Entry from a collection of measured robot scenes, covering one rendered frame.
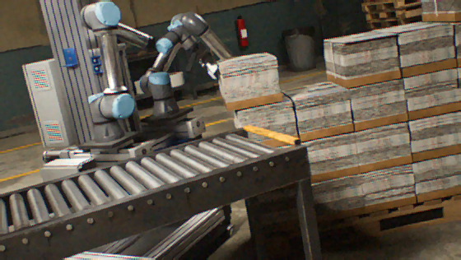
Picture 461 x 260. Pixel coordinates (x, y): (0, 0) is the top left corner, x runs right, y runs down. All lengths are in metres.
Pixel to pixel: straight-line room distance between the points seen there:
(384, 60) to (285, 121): 0.59
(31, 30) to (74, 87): 6.09
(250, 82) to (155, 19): 6.79
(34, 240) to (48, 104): 1.44
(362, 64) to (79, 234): 1.68
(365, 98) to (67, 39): 1.57
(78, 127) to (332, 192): 1.40
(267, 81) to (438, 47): 0.90
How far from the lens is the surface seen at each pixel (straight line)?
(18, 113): 9.06
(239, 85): 2.70
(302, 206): 2.04
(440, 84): 3.01
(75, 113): 3.02
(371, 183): 2.97
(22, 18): 9.04
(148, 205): 1.79
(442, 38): 2.98
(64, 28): 2.95
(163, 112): 3.03
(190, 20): 3.17
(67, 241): 1.76
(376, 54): 2.85
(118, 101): 2.51
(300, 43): 9.81
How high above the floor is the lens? 1.33
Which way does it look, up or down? 13 degrees down
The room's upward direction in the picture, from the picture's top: 10 degrees counter-clockwise
